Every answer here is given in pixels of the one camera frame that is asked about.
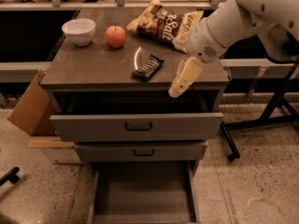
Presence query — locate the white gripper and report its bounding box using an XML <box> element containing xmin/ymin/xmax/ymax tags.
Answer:
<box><xmin>168</xmin><ymin>18</ymin><xmax>227</xmax><ymax>98</ymax></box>

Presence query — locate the dark chocolate bar wrapper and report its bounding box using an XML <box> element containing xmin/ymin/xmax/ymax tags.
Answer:
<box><xmin>131</xmin><ymin>54</ymin><xmax>164</xmax><ymax>82</ymax></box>

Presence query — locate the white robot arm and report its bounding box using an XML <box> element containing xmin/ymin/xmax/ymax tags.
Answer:
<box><xmin>169</xmin><ymin>0</ymin><xmax>299</xmax><ymax>98</ymax></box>

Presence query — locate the grey drawer cabinet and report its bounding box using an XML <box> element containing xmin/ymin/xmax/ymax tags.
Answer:
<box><xmin>41</xmin><ymin>8</ymin><xmax>229</xmax><ymax>166</ymax></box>

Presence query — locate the grey top drawer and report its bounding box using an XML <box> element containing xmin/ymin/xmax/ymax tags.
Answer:
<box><xmin>50</xmin><ymin>91</ymin><xmax>223</xmax><ymax>143</ymax></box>

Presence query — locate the grey drawer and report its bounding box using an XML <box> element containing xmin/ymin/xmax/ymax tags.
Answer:
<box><xmin>75</xmin><ymin>141</ymin><xmax>207</xmax><ymax>162</ymax></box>
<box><xmin>50</xmin><ymin>91</ymin><xmax>223</xmax><ymax>143</ymax></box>
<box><xmin>87</xmin><ymin>161</ymin><xmax>200</xmax><ymax>224</ymax></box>

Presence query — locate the grey middle drawer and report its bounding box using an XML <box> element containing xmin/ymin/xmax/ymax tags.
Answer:
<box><xmin>75</xmin><ymin>141</ymin><xmax>207</xmax><ymax>162</ymax></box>

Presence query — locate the grey bottom drawer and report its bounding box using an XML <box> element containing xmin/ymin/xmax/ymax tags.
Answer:
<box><xmin>87</xmin><ymin>161</ymin><xmax>200</xmax><ymax>224</ymax></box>

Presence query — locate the yellow brown chip bag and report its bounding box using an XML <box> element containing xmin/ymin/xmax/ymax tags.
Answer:
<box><xmin>126</xmin><ymin>0</ymin><xmax>203</xmax><ymax>53</ymax></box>

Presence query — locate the red apple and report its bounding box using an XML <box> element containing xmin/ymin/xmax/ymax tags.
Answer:
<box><xmin>105</xmin><ymin>25</ymin><xmax>126</xmax><ymax>49</ymax></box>

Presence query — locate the black table stand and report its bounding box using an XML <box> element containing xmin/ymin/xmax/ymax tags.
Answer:
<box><xmin>221</xmin><ymin>61</ymin><xmax>299</xmax><ymax>161</ymax></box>

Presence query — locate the white bowl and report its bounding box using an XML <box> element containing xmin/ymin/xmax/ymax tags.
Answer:
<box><xmin>62</xmin><ymin>19</ymin><xmax>95</xmax><ymax>46</ymax></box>

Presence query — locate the brown cardboard box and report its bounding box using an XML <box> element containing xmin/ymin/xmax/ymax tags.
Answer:
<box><xmin>7</xmin><ymin>70</ymin><xmax>74</xmax><ymax>148</ymax></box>

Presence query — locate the black chair caster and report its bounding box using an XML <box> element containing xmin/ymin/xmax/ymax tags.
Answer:
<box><xmin>0</xmin><ymin>167</ymin><xmax>20</xmax><ymax>187</ymax></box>

